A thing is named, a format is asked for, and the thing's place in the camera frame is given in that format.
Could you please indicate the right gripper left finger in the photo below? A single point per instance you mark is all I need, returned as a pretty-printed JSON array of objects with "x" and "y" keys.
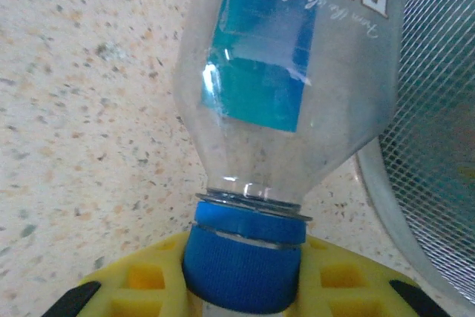
[{"x": 148, "y": 276}]

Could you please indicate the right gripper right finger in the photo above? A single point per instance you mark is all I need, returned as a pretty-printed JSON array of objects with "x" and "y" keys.
[{"x": 345, "y": 280}]

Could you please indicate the clear bottle blue cap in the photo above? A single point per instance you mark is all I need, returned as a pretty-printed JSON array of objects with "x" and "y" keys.
[{"x": 259, "y": 109}]

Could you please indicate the metal mesh waste bin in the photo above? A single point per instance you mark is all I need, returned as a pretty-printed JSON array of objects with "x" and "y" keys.
[{"x": 438, "y": 146}]

